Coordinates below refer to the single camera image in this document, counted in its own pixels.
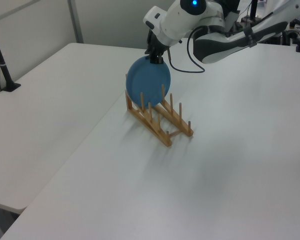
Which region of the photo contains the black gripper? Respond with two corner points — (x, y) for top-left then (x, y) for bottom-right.
(144, 28), (170, 65)

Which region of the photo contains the blue round plate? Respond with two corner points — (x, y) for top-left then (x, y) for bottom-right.
(125, 55), (171, 108)

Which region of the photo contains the black monitor stand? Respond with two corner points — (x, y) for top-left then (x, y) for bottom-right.
(249, 0), (258, 20)

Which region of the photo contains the black pole stand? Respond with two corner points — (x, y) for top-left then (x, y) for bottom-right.
(0, 19), (22, 92)

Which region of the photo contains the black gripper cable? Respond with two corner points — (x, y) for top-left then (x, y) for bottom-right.
(167, 24), (206, 74)

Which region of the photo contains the wooden plate rack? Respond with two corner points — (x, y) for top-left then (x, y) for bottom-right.
(124, 73), (194, 148)

